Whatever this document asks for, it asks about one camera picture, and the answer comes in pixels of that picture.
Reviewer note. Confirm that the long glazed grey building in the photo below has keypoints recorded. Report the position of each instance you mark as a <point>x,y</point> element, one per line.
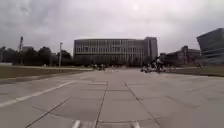
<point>115,50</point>

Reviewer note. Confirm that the grey paved plaza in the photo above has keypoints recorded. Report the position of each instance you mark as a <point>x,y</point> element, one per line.
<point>116,100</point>

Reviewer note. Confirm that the row of parked bicycles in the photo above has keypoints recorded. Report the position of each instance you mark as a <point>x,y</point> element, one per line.
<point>156,66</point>

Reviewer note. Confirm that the low dark building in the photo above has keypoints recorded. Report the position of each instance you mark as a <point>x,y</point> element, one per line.
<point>183,56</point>

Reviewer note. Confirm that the row of trees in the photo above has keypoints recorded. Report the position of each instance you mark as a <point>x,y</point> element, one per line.
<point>33,56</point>

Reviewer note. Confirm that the grass field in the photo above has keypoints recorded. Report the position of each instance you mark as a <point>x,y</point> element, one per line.
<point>203,70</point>
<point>23,71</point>

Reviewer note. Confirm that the lattice mast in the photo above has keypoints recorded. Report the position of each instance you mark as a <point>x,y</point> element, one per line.
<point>21,43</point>

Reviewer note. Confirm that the dark slanted building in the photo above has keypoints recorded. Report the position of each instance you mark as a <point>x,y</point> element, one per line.
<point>211,45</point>

